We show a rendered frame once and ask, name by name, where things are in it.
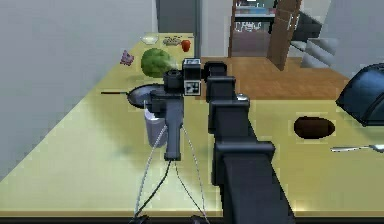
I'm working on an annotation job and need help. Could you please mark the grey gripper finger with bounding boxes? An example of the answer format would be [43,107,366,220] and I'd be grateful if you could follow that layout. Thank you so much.
[127,124,173,224]
[173,124,210,224]

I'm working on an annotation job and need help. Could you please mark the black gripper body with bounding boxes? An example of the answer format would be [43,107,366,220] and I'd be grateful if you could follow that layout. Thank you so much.
[149,69,185,162]

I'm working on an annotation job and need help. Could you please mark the grey cup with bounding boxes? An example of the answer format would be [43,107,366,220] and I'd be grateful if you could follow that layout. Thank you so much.
[143,107,169,149]

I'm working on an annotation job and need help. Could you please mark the black frying pan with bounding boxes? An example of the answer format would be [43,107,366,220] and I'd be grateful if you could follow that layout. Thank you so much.
[100,83,168,110]

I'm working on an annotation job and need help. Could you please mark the green lettuce head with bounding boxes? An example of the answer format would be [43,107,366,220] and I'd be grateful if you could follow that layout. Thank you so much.
[140,47,179,79]

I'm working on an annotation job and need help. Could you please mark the purple crumpled object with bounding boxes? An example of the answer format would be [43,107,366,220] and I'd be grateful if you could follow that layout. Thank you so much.
[119,49,135,67]

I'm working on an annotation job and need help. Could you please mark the white bowl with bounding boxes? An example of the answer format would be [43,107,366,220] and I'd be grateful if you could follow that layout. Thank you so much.
[140,33,160,46]

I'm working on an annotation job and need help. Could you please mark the brown wooden door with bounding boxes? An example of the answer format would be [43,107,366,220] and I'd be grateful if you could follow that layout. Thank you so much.
[266,0,303,72]

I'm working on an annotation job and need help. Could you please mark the dark brown oval object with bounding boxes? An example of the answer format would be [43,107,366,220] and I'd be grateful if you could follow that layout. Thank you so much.
[292,116,336,141]

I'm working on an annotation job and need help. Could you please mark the silver spoon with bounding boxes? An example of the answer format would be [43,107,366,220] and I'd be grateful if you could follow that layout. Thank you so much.
[329,143,384,155]

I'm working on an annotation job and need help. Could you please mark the silver door handle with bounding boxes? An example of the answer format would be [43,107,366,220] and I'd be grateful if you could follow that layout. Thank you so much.
[287,13,300,32]

